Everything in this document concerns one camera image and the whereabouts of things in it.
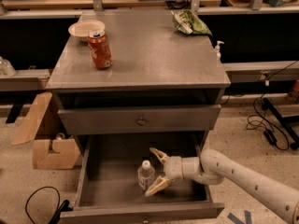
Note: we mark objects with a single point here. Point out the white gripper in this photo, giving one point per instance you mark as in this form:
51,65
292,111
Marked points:
174,168

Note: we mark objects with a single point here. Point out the clear plastic water bottle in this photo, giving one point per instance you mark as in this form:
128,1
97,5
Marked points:
146,175

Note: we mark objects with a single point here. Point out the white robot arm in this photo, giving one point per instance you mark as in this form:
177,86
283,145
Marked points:
211,167

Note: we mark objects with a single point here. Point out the round brass drawer knob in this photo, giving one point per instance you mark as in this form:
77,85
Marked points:
141,122

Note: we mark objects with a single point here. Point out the open middle drawer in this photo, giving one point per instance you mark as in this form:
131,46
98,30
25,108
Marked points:
108,189

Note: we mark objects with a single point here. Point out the grey drawer cabinet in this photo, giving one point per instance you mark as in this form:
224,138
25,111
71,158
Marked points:
153,65

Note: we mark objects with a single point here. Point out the closed top drawer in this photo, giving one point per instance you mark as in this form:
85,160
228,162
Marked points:
158,119

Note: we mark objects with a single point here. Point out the white pump dispenser bottle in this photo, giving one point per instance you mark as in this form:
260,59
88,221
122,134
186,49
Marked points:
218,49

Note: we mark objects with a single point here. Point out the black stand leg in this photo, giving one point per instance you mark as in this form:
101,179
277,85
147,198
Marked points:
285,122

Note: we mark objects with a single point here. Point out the orange soda can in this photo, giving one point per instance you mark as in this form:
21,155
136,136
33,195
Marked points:
100,50

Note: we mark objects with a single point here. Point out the cardboard box pieces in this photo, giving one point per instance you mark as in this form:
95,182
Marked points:
52,148

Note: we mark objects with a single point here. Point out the green chip bag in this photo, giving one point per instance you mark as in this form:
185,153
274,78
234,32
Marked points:
189,24

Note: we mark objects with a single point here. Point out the white bowl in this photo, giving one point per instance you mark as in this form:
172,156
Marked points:
81,29

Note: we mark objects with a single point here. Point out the clear plastic container left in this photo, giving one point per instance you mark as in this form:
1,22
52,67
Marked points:
6,69

